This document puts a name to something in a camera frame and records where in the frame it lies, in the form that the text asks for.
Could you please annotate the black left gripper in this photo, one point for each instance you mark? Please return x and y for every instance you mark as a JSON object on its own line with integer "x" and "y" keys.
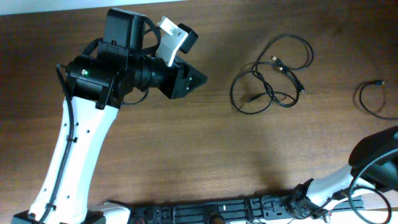
{"x": 194, "y": 82}

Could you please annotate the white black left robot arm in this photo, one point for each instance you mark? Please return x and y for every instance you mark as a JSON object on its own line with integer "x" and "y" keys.
{"x": 133, "y": 53}

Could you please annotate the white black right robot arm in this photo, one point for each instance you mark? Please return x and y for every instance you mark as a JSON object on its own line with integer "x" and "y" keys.
{"x": 371, "y": 168}

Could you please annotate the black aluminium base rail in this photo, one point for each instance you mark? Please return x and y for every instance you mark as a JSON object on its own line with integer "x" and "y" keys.
{"x": 247, "y": 210}

